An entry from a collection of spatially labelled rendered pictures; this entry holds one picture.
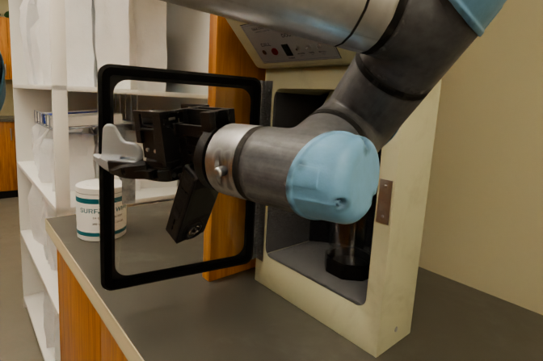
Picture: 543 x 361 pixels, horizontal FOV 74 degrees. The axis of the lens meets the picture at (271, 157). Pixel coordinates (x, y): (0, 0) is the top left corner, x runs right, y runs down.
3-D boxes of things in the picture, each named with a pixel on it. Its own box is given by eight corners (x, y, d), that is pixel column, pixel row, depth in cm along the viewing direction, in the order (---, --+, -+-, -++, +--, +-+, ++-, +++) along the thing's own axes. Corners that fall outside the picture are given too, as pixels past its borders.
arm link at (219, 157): (283, 188, 39) (229, 214, 33) (252, 182, 42) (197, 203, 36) (280, 119, 37) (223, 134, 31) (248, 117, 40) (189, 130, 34)
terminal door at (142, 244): (252, 262, 80) (262, 77, 74) (100, 292, 64) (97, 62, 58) (250, 261, 81) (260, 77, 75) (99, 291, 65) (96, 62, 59)
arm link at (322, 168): (389, 192, 33) (347, 251, 28) (292, 174, 40) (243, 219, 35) (382, 114, 30) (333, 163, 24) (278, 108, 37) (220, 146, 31)
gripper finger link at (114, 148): (90, 120, 47) (149, 121, 44) (97, 164, 49) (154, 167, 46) (69, 124, 44) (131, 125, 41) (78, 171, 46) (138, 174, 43)
